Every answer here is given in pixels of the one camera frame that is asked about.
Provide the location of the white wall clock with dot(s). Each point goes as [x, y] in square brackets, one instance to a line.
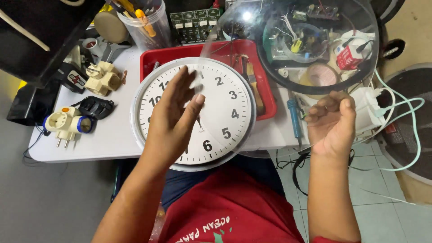
[222, 101]

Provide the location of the round fan grille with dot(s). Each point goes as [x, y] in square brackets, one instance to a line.
[410, 135]

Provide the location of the white power strip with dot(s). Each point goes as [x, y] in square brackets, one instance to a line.
[366, 111]

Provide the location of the large black box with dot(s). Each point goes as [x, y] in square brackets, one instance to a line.
[44, 30]

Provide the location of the red and white small box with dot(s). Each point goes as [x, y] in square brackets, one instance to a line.
[347, 58]

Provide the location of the clear round clock cover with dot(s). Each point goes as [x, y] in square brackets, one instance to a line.
[270, 111]

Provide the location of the black battery with red label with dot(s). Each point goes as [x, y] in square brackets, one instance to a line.
[76, 81]

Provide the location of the person's left hand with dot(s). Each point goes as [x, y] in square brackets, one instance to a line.
[168, 128]

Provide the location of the green circuit board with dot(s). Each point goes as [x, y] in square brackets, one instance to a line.
[194, 25]

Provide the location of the red plastic tray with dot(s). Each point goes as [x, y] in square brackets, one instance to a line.
[158, 57]

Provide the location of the black plug adapter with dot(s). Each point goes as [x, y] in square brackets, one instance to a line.
[96, 107]

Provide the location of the dark blue shorts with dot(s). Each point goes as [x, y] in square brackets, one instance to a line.
[189, 182]

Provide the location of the cream multi-plug adapter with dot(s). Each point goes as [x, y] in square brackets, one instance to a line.
[101, 79]

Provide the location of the tan tape roll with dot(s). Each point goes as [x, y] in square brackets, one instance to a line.
[319, 76]

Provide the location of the blue soldering iron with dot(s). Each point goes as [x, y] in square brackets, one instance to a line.
[294, 118]

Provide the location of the white lamp socket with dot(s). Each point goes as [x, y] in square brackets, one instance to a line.
[91, 45]

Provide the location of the tan round roll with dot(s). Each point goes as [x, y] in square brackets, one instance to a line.
[109, 27]

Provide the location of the black round tub of electronics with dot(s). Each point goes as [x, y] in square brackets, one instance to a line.
[303, 40]

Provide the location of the clear plastic tool cup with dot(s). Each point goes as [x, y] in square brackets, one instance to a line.
[148, 37]

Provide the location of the person's right hand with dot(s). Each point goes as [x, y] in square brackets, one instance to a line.
[332, 135]

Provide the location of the red shirt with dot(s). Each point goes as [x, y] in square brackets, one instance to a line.
[233, 209]

